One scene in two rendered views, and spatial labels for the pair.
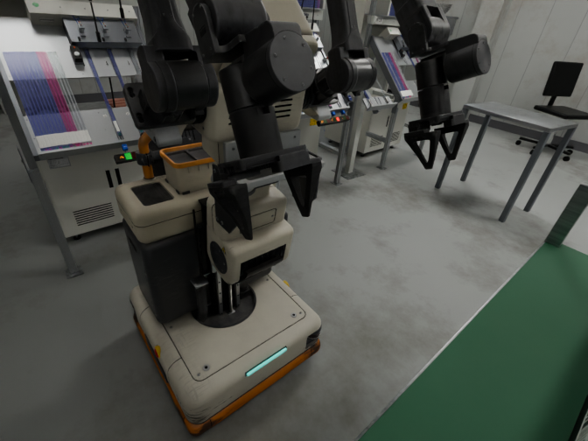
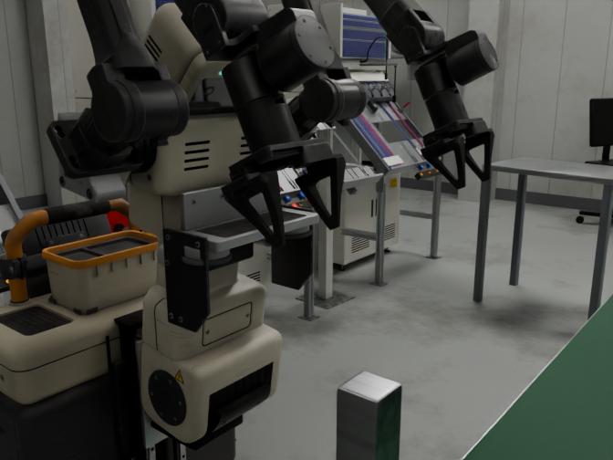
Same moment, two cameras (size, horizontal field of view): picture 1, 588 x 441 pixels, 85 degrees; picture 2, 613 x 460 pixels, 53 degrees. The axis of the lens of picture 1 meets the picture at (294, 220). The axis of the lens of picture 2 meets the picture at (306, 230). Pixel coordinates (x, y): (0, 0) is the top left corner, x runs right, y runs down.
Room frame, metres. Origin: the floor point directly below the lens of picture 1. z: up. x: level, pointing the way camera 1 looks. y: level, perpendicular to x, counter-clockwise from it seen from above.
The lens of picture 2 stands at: (-0.29, 0.12, 1.28)
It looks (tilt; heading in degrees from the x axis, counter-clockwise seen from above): 14 degrees down; 351
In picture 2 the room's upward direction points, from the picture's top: straight up
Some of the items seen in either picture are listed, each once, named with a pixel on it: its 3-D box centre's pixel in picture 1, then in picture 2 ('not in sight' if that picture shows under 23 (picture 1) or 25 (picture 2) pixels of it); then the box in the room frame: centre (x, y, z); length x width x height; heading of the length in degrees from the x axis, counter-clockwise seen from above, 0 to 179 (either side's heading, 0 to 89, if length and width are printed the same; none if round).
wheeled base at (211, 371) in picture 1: (225, 319); not in sight; (0.96, 0.27, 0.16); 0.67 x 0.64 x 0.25; 42
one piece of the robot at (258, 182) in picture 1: (267, 178); (239, 246); (0.74, 0.08, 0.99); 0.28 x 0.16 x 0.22; 132
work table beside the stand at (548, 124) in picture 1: (497, 159); (555, 238); (2.74, -1.75, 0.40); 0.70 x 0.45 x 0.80; 34
